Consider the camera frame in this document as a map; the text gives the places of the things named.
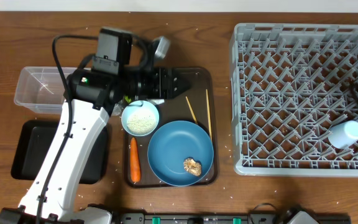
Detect light blue rice bowl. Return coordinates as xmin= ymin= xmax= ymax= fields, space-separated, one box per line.
xmin=121 ymin=100 xmax=160 ymax=136

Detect light blue cup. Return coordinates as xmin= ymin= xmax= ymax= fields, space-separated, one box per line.
xmin=328 ymin=121 xmax=358 ymax=149

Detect white napkin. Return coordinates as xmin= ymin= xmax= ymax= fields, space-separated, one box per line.
xmin=148 ymin=99 xmax=165 ymax=105

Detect green yellow snack wrapper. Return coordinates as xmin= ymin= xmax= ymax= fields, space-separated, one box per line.
xmin=124 ymin=95 xmax=132 ymax=105

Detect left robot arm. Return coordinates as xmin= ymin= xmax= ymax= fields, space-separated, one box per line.
xmin=0 ymin=27 xmax=188 ymax=223

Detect grey dishwasher rack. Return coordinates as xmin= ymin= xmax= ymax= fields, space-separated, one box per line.
xmin=229 ymin=23 xmax=358 ymax=177

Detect brown serving tray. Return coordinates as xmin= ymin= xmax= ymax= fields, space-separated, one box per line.
xmin=124 ymin=67 xmax=218 ymax=188

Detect left wooden chopstick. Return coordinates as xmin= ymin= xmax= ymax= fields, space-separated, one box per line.
xmin=185 ymin=96 xmax=198 ymax=125

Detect wooden chopstick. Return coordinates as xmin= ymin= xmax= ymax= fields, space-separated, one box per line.
xmin=206 ymin=89 xmax=213 ymax=141
xmin=185 ymin=96 xmax=198 ymax=125

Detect right wooden chopstick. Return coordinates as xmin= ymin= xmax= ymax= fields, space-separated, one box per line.
xmin=206 ymin=89 xmax=213 ymax=141

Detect blue plate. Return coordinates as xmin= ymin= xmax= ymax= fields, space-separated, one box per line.
xmin=147 ymin=121 xmax=214 ymax=187

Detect brown food scrap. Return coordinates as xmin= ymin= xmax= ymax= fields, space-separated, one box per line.
xmin=183 ymin=157 xmax=202 ymax=177

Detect orange carrot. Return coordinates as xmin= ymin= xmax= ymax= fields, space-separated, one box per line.
xmin=130 ymin=137 xmax=141 ymax=182

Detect clear plastic bin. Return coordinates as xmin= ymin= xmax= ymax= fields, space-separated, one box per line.
xmin=14 ymin=67 xmax=65 ymax=114

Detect black plastic tray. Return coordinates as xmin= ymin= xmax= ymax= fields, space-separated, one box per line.
xmin=11 ymin=120 xmax=109 ymax=185

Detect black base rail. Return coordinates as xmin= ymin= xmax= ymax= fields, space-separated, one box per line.
xmin=112 ymin=213 xmax=352 ymax=224

